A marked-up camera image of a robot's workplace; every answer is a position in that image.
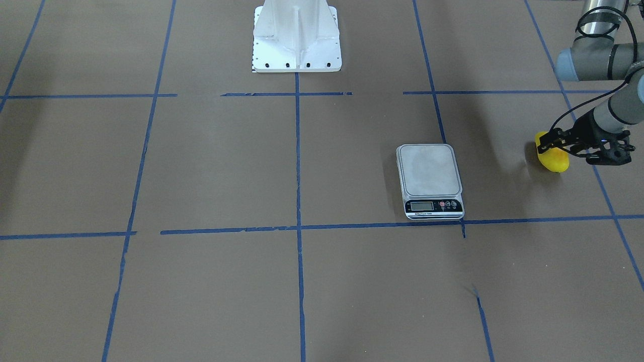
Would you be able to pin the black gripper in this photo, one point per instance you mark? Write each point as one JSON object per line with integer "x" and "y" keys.
{"x": 583, "y": 127}

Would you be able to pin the yellow mango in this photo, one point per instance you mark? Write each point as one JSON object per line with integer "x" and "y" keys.
{"x": 555, "y": 159}

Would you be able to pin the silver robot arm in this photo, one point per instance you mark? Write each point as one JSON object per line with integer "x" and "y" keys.
{"x": 605, "y": 47}

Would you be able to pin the digital kitchen scale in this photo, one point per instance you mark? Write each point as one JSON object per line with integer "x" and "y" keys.
{"x": 430, "y": 182}

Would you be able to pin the brown paper table cover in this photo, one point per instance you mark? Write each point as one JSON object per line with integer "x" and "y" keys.
{"x": 162, "y": 202}

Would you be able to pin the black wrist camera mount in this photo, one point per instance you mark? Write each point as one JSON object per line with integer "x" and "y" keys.
{"x": 613, "y": 149}

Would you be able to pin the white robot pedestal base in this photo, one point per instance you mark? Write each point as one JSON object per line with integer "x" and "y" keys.
{"x": 296, "y": 36}

